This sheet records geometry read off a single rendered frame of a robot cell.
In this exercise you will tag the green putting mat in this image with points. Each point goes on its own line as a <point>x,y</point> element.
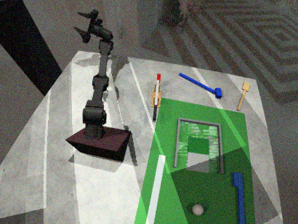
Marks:
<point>180,189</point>

